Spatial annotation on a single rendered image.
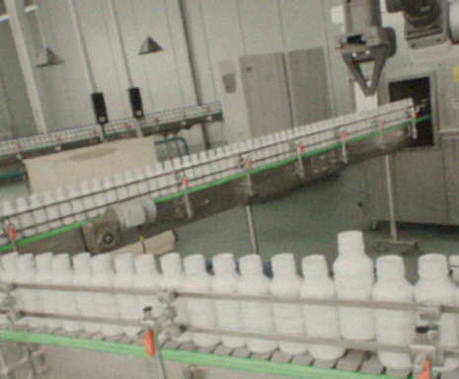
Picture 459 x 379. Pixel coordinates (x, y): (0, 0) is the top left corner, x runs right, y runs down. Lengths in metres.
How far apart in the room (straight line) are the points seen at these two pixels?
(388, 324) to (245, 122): 6.18
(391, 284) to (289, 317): 0.18
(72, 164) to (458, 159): 3.24
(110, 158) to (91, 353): 4.08
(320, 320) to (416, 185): 3.93
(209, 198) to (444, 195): 2.32
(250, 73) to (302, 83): 1.00
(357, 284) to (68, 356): 0.67
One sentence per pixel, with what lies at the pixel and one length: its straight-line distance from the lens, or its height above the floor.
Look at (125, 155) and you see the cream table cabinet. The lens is 5.23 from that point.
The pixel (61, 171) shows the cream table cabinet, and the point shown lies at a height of 1.05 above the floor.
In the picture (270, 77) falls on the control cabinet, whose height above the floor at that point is 1.58.
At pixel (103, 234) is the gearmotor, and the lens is 2.41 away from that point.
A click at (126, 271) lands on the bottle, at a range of 1.06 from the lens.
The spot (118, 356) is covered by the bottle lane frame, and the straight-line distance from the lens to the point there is 1.11.
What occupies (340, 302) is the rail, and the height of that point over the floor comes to 1.11.
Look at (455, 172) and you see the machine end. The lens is 4.56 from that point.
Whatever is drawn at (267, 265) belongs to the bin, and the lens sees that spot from 1.58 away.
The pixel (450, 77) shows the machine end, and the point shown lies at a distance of 4.47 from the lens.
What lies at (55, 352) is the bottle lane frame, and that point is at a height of 0.96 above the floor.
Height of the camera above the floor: 1.43
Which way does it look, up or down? 14 degrees down
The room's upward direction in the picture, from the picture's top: 10 degrees counter-clockwise
